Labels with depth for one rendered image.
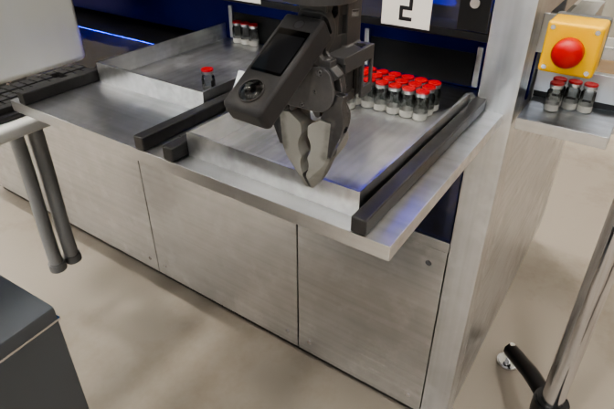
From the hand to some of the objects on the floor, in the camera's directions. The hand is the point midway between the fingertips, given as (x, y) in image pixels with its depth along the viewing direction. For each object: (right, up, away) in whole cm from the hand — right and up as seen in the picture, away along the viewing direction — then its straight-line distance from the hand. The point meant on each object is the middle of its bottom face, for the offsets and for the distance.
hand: (307, 178), depth 56 cm
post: (+31, -63, +73) cm, 102 cm away
